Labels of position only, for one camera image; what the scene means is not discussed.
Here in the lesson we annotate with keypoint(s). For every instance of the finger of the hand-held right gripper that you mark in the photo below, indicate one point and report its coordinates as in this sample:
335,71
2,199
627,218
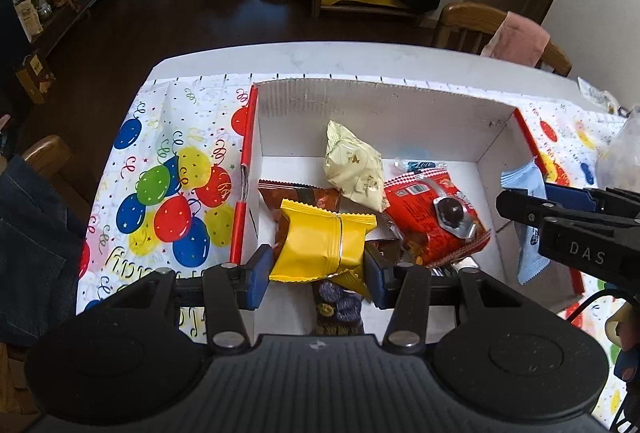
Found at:
570,195
520,205

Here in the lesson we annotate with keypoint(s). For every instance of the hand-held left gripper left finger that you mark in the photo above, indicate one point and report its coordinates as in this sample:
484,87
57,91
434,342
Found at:
257,278

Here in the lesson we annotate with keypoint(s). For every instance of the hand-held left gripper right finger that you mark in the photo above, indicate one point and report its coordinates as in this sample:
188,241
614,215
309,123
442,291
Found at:
377,280

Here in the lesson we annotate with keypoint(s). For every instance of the light blue snack packet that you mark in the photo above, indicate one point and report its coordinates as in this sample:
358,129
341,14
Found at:
530,248

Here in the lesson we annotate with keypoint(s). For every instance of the black snack packet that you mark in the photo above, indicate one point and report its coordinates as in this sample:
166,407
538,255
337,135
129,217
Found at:
337,308

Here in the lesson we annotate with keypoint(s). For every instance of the yellow snack packet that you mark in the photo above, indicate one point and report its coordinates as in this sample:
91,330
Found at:
310,238

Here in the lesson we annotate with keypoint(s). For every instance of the chocolate ball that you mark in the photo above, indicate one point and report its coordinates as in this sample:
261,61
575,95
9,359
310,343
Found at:
450,213

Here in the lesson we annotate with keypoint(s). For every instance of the red snack packet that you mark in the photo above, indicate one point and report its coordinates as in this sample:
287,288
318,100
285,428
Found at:
425,223

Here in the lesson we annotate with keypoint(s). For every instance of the dark brown snack packet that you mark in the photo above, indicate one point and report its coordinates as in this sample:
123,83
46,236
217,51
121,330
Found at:
295,193

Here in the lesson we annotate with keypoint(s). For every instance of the teal candy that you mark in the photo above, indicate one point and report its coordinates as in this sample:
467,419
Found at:
422,164

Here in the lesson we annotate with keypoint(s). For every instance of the cream snack packet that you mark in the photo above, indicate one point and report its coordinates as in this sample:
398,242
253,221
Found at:
352,163

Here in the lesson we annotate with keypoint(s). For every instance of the white cardboard box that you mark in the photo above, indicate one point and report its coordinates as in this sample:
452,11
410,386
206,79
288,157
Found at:
400,123

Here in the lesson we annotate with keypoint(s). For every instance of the person's right hand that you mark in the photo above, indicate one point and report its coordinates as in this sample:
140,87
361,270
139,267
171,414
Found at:
620,333

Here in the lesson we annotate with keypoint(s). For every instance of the clear plastic bag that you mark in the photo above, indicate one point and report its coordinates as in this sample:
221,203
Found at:
620,153

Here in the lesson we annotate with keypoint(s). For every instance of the small clear packet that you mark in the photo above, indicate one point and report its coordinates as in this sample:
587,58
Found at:
597,95

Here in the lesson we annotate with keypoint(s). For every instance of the pink cloth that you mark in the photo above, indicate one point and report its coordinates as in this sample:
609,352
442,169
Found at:
520,38

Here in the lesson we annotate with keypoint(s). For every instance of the balloon printed tablecloth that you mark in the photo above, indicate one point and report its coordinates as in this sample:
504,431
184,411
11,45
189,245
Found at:
150,123

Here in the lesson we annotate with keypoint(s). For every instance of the wooden chair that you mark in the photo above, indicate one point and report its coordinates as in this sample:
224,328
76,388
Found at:
465,23
47,153

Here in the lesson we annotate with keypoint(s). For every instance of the blue jeans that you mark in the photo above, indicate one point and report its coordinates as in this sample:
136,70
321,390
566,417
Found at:
35,238

